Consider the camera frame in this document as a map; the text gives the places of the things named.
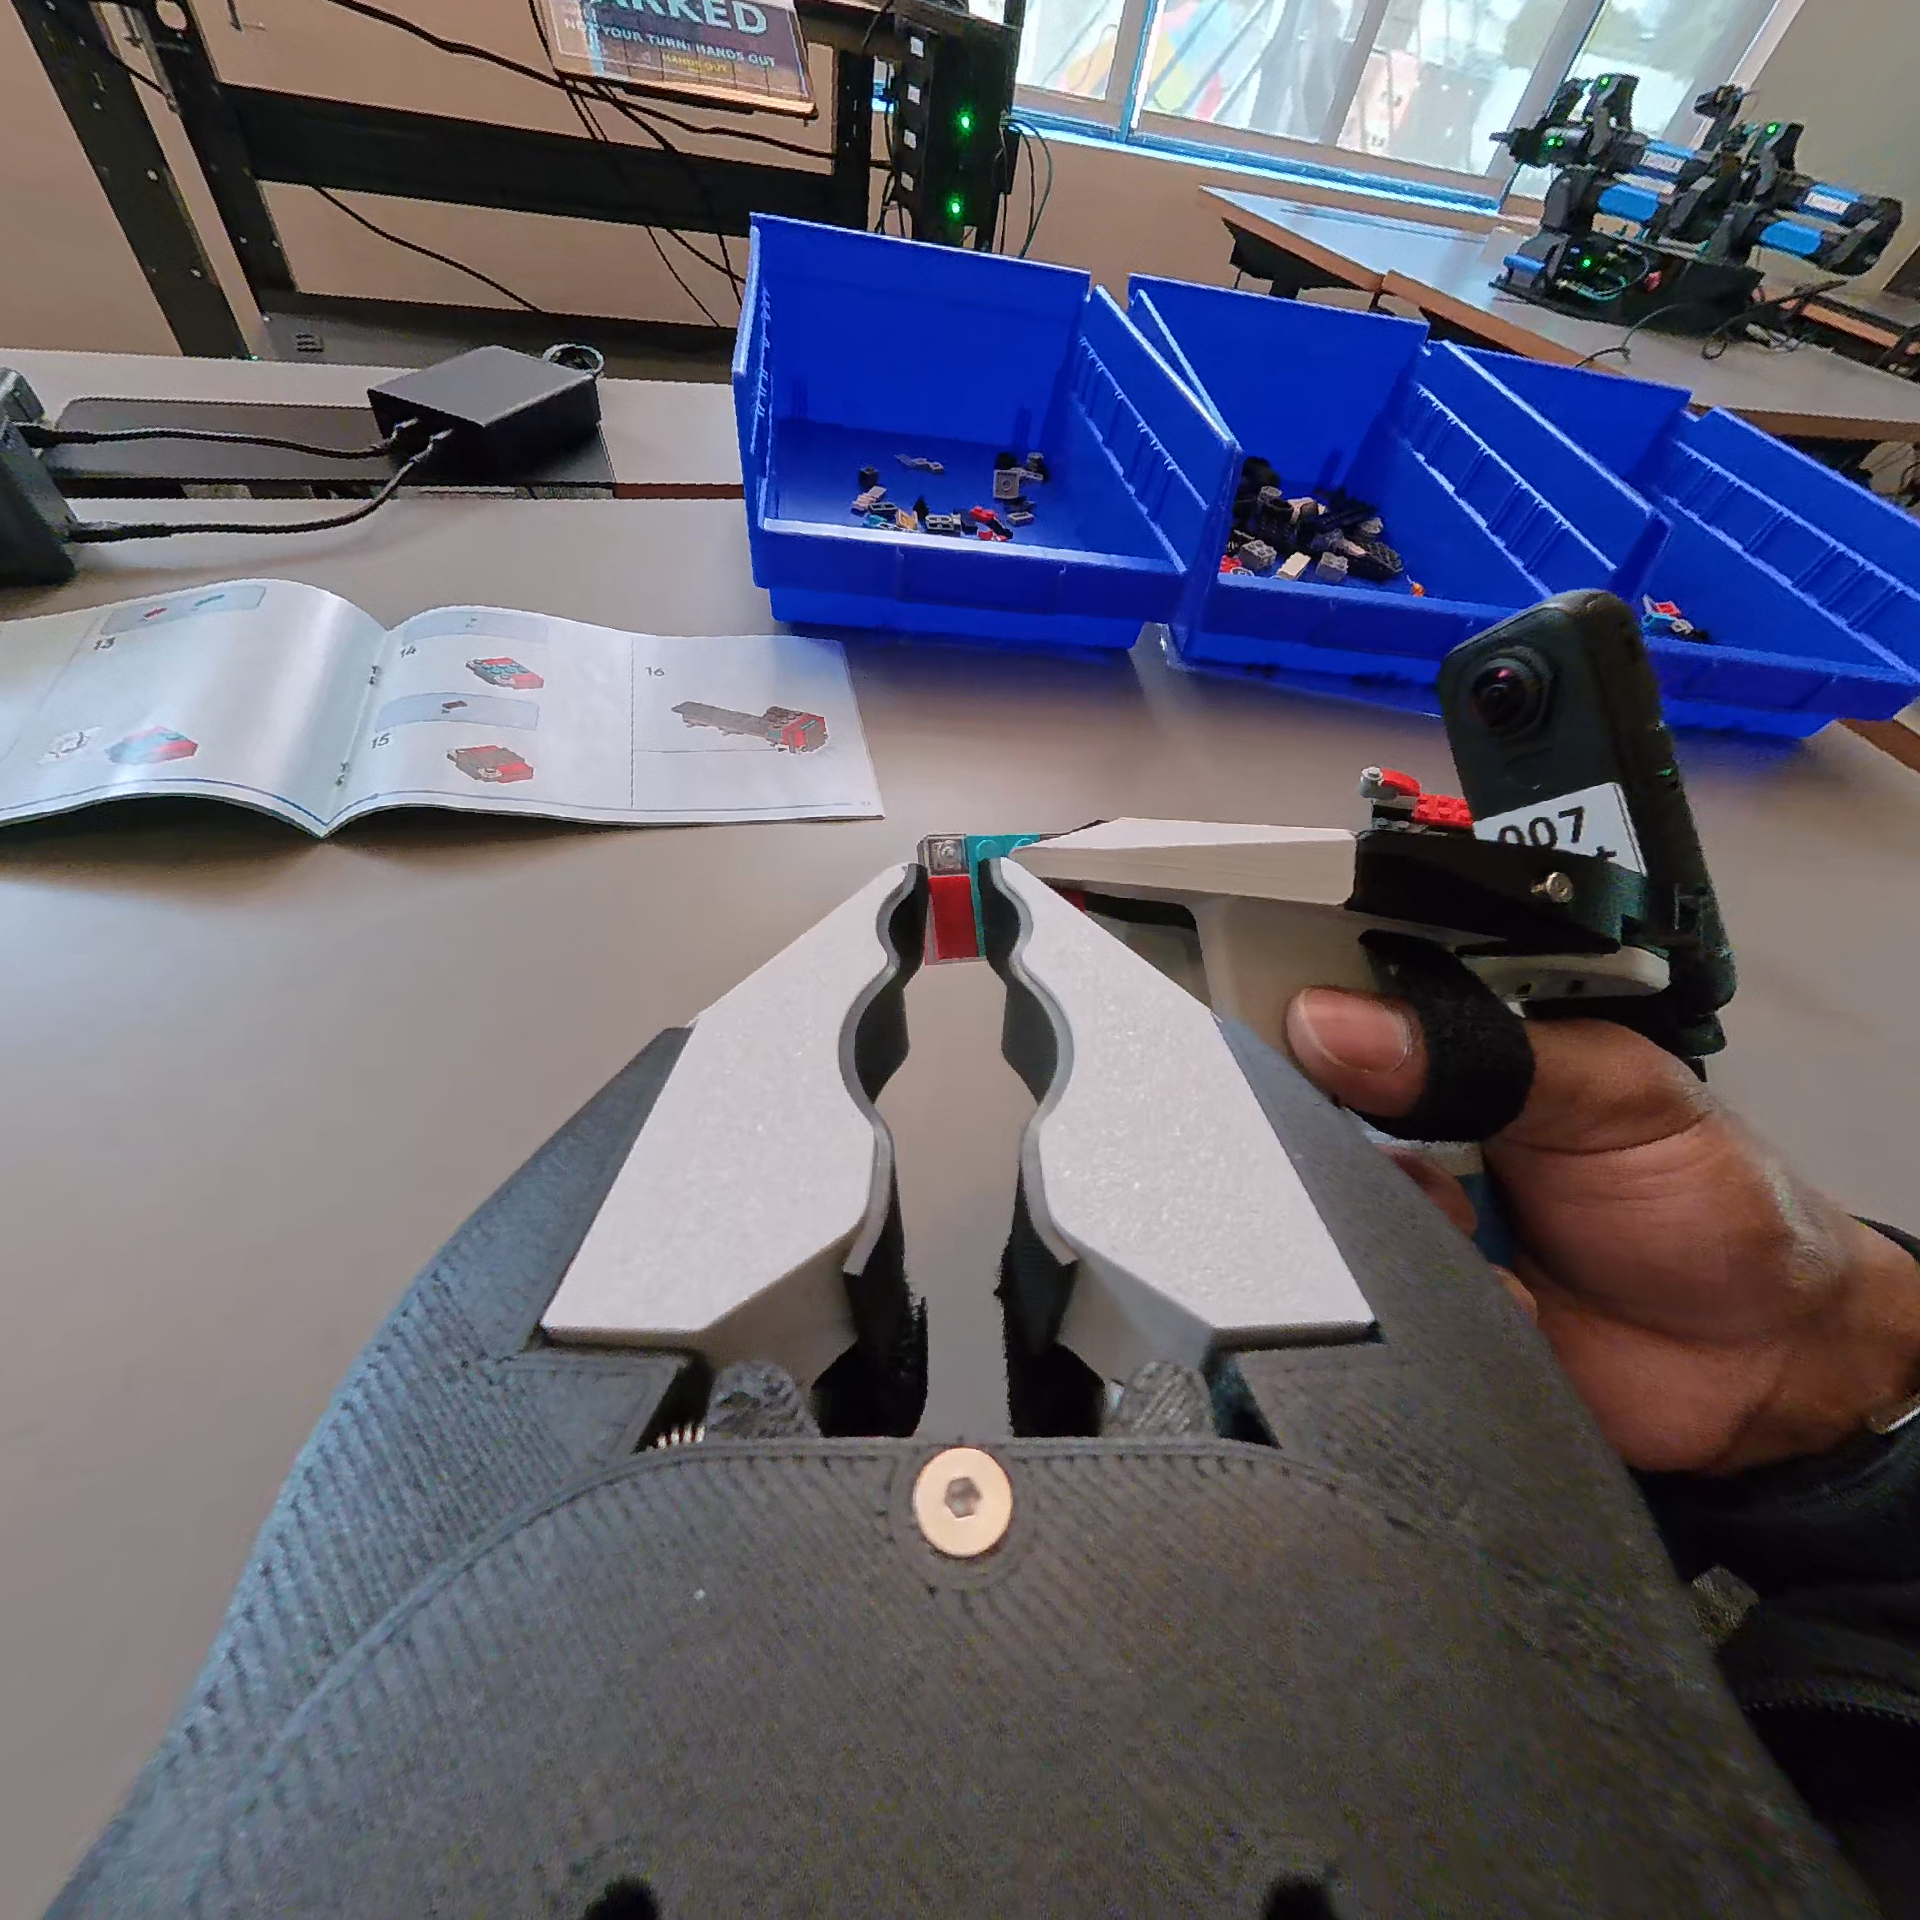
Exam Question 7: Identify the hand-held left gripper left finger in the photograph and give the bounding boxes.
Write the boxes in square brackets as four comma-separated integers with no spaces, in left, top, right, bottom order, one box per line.
[540,863,922,1391]

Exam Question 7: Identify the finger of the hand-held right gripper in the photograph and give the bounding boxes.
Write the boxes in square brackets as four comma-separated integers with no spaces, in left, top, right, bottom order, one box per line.
[1014,816,1365,917]

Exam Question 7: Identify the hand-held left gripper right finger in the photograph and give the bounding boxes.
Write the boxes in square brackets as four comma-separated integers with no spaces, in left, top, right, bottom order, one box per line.
[979,859,1378,1385]

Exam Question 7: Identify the red and teal brick block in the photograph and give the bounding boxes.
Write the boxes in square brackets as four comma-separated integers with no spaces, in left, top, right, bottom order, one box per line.
[918,832,1040,967]

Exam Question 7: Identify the person's right forearm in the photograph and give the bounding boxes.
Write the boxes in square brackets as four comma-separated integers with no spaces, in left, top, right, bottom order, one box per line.
[1635,1218,1920,1920]

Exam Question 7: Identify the grey desk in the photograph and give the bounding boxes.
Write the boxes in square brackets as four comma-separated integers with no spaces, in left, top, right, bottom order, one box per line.
[0,348,1920,1696]

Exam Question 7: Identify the person's right hand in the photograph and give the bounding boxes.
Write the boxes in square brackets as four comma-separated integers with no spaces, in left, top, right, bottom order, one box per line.
[1286,987,1920,1480]

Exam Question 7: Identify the red and white brick airplane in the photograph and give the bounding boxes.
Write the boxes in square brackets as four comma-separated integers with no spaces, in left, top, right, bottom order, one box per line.
[1357,761,1483,831]

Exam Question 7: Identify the pile of dark bricks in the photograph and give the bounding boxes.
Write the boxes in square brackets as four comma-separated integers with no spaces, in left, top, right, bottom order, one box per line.
[1219,463,1427,599]

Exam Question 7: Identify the scattered small grey bricks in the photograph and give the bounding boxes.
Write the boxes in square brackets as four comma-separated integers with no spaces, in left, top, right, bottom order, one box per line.
[853,448,1052,543]

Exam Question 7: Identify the blue plastic bin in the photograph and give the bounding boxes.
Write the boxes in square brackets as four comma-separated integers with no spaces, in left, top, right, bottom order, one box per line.
[1418,343,1920,747]
[1126,275,1673,707]
[744,212,1241,651]

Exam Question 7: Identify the open instruction booklet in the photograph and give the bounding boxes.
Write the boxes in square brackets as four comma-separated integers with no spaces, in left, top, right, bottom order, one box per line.
[0,577,886,840]

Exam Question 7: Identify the brown background table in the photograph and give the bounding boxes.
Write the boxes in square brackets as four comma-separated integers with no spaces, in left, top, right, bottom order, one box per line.
[1201,184,1920,444]

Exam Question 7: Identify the black power strip green lights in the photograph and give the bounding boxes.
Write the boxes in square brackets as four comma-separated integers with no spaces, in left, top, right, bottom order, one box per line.
[884,0,1025,253]

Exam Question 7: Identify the black power adapter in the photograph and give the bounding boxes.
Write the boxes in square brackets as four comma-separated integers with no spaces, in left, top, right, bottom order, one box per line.
[369,345,606,485]

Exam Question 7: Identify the window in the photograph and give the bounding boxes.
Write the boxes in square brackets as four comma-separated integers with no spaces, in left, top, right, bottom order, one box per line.
[1019,0,1802,168]

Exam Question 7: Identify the black power station with screen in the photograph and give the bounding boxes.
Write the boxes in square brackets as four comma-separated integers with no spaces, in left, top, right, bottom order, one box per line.
[0,416,80,589]

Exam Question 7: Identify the framed sign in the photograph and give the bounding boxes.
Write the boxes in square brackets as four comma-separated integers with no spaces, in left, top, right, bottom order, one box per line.
[533,0,819,115]

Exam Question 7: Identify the black braided cable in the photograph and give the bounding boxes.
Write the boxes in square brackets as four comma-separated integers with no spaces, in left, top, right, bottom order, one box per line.
[29,423,413,452]
[60,435,453,543]

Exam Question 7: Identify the black desk cable channel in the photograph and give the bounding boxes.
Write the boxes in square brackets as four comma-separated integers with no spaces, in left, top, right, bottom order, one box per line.
[45,393,619,495]

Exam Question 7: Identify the black metal rack frame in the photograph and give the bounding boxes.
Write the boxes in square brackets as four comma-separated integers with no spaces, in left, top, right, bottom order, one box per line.
[17,0,1038,362]

